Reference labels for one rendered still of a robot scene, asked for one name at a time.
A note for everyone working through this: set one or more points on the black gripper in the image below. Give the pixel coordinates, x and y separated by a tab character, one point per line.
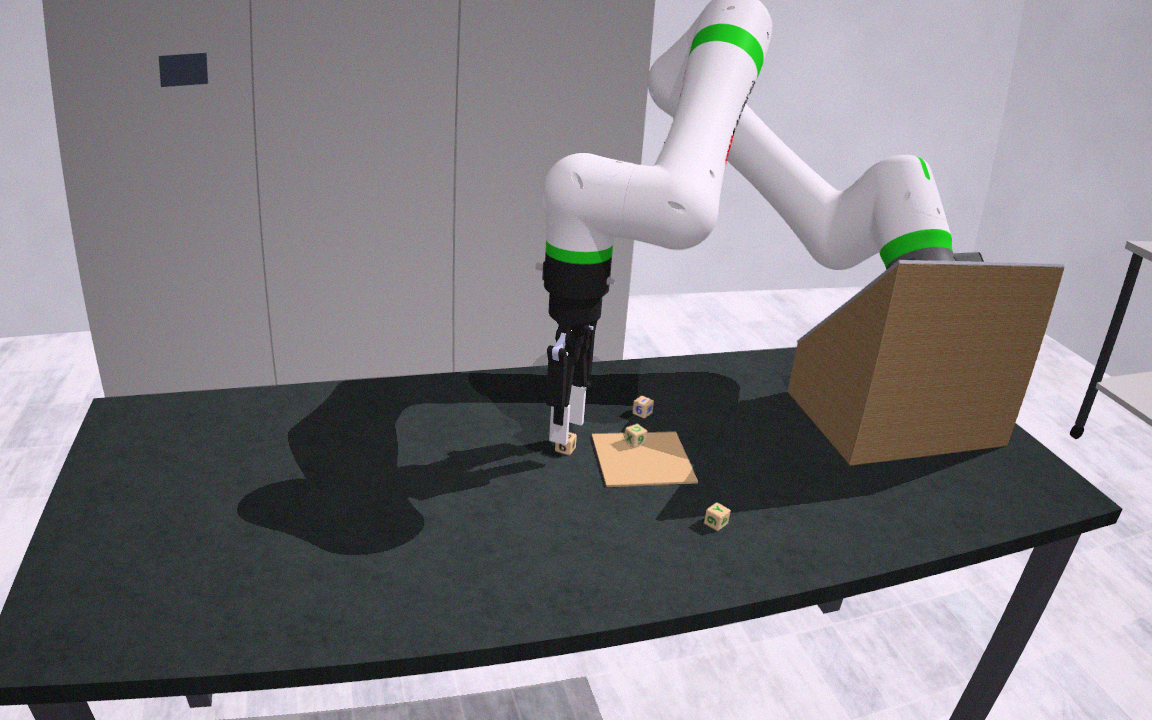
567	374

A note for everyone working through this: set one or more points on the tan flat square mat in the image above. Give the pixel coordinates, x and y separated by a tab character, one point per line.
660	461

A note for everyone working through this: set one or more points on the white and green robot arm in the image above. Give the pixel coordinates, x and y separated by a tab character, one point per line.
893	208

